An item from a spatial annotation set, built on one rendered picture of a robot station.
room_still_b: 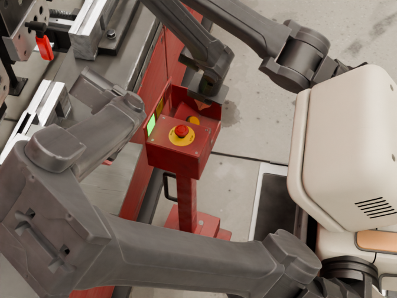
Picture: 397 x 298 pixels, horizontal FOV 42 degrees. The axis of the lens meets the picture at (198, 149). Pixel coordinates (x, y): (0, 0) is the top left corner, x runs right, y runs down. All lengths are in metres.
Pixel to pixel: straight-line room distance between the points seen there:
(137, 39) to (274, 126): 1.09
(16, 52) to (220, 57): 0.46
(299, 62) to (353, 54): 1.93
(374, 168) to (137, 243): 0.33
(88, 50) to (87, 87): 0.61
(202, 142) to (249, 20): 0.56
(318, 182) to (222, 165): 1.62
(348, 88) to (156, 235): 0.39
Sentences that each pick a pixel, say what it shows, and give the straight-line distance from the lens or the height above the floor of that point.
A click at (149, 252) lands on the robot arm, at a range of 0.49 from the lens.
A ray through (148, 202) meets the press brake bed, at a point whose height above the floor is 0.05.
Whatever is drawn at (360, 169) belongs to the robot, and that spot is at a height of 1.38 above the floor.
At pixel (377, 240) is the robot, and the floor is 1.23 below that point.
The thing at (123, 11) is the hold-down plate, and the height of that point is 0.91.
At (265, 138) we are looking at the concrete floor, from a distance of 2.42.
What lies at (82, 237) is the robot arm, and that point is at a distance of 0.43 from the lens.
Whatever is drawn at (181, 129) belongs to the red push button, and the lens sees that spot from 1.41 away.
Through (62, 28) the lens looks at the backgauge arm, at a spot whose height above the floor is 0.84.
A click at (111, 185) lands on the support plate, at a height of 1.00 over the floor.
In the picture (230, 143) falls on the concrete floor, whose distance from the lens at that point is 2.39.
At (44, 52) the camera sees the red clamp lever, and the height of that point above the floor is 1.18.
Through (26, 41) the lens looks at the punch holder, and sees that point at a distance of 1.10.
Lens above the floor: 1.93
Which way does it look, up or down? 55 degrees down
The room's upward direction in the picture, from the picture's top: straight up
